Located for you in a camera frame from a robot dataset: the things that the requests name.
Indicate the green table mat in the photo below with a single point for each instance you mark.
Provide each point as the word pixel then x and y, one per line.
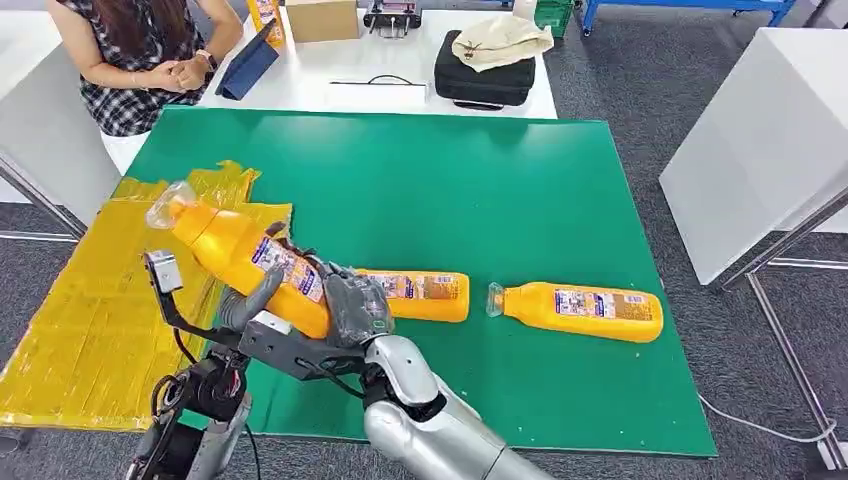
pixel 464 199

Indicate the green plastic crate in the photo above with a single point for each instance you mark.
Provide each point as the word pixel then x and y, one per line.
pixel 553 14

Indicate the black carrying case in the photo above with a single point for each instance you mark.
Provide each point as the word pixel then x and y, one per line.
pixel 482 86

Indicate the person's right hand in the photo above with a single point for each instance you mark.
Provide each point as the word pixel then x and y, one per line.
pixel 160 77

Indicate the white table, slanted metal legs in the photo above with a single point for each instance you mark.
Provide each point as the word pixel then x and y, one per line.
pixel 762 132

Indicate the white bare table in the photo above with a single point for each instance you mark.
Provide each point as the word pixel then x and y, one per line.
pixel 40 119

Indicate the beige cloth bag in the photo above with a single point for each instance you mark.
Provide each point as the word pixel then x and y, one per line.
pixel 500 43

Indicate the blue metal frame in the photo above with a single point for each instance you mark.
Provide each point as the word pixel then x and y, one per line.
pixel 689 5

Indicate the white table with clutter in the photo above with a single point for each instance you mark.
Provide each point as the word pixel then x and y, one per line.
pixel 344 60

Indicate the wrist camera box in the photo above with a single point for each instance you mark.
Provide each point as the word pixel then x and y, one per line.
pixel 164 272
pixel 285 344

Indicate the person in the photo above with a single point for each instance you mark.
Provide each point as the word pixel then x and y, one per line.
pixel 132 40

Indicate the orange drink bottle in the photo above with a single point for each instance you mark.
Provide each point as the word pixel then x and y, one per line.
pixel 424 295
pixel 225 245
pixel 268 20
pixel 583 311

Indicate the black handheld controller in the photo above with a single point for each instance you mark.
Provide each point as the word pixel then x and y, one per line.
pixel 393 16

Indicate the person's left hand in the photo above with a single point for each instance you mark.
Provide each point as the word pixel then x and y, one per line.
pixel 192 73

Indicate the person's wristwatch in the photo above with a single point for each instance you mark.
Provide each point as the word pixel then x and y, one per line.
pixel 206 60

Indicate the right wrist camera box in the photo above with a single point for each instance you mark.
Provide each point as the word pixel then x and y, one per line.
pixel 285 344

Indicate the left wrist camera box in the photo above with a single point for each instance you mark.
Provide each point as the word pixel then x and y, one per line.
pixel 164 272

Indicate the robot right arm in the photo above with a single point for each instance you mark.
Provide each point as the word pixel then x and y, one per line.
pixel 430 424

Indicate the brown cardboard box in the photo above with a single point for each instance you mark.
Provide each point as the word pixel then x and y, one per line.
pixel 322 20

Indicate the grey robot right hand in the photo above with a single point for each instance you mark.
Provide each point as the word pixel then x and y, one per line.
pixel 358 308

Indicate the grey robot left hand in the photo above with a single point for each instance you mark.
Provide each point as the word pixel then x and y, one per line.
pixel 252 301

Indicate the tablet in blue case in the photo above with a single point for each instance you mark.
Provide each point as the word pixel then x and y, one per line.
pixel 248 66

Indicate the yellow plastic sheet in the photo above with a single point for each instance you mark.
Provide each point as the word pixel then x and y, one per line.
pixel 86 318

